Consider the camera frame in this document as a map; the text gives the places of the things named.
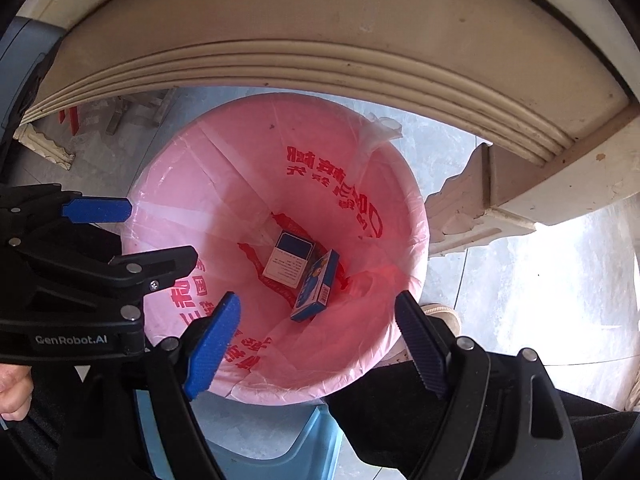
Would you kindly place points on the light blue plastic stool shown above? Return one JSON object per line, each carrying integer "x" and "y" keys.
{"x": 280, "y": 435}

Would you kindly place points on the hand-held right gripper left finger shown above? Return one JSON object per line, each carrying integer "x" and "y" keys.
{"x": 212, "y": 347}

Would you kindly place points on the person's left hand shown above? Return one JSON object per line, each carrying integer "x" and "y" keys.
{"x": 14, "y": 390}

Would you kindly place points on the person's light shoe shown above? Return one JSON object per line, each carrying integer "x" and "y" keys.
{"x": 445, "y": 316}

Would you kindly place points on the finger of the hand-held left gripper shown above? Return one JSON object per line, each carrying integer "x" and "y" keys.
{"x": 100, "y": 210}
{"x": 160, "y": 260}

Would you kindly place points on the beige wooden table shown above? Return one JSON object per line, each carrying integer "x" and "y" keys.
{"x": 350, "y": 20}

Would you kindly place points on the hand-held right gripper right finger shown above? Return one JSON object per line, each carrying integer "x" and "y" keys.
{"x": 422, "y": 350}

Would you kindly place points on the blue small box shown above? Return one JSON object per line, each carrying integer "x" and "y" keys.
{"x": 317, "y": 285}

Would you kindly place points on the person's right leg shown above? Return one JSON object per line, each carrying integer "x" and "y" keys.
{"x": 390, "y": 410}

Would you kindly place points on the pink bag-lined trash bin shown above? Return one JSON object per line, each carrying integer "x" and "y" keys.
{"x": 225, "y": 170}

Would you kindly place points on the white and navy small box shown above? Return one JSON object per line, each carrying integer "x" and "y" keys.
{"x": 287, "y": 260}

